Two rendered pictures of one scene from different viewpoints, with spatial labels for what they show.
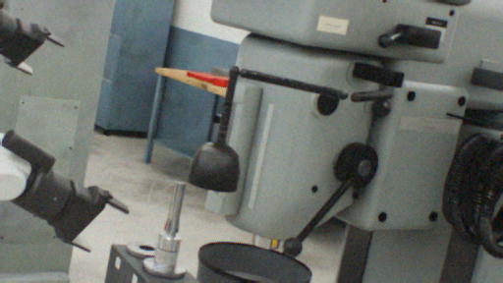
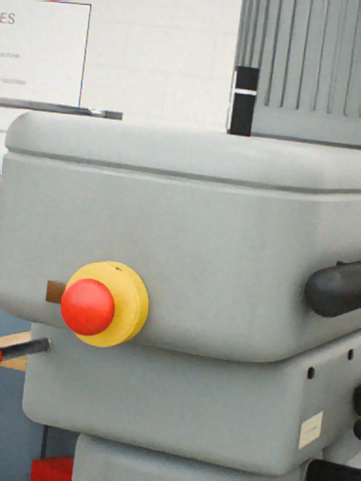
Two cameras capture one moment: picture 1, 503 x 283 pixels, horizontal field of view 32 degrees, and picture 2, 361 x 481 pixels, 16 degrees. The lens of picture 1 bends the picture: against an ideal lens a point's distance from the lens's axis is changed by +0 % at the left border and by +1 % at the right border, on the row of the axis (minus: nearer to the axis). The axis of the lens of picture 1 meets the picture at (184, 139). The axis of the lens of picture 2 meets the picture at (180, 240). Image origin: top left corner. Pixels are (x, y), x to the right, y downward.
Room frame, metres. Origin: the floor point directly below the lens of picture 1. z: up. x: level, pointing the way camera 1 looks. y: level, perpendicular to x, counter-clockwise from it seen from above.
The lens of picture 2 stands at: (0.48, 0.44, 1.90)
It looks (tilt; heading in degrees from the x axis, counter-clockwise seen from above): 5 degrees down; 329
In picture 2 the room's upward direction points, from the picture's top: 7 degrees clockwise
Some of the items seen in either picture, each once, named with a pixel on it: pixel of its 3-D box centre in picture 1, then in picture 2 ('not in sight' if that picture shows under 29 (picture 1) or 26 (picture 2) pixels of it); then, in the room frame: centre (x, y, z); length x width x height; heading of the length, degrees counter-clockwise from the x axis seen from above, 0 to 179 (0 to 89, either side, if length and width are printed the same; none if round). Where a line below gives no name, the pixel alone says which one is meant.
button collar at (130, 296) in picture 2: not in sight; (105, 303); (1.27, 0.02, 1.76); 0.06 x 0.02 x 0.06; 37
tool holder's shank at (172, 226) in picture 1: (175, 208); not in sight; (1.69, -0.01, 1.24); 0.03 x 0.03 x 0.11
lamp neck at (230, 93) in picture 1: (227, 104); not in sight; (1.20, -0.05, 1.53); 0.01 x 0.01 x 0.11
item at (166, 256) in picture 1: (167, 252); not in sight; (1.69, -0.01, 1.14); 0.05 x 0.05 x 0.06
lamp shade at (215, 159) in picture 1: (216, 163); not in sight; (1.20, -0.05, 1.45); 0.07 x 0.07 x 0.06
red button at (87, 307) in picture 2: not in sight; (90, 306); (1.26, 0.03, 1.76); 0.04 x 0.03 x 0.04; 37
